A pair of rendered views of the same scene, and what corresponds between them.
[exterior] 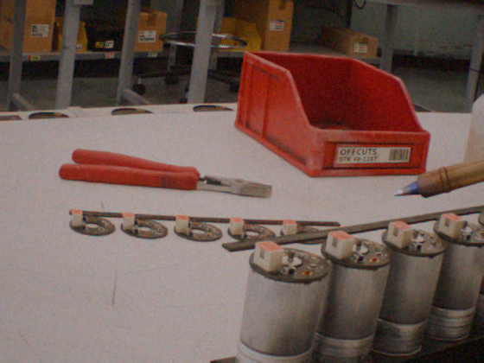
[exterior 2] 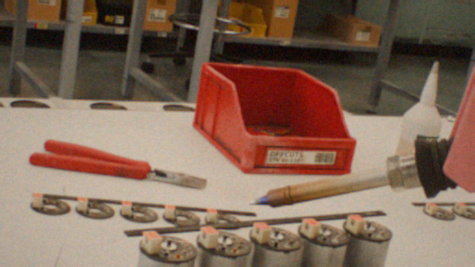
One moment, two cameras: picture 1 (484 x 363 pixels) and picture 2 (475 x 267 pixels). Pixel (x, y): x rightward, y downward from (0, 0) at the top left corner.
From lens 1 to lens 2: 0.10 m
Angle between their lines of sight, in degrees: 2
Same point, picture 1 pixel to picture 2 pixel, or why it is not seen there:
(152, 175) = (110, 167)
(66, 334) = not seen: outside the picture
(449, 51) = (457, 39)
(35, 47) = (43, 14)
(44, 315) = not seen: outside the picture
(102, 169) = (68, 159)
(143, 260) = (87, 236)
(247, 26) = (254, 11)
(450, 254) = (309, 251)
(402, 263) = (262, 255)
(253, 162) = (199, 158)
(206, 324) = not seen: outside the picture
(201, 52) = (204, 38)
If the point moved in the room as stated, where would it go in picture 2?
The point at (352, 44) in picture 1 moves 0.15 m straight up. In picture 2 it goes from (354, 32) to (359, 7)
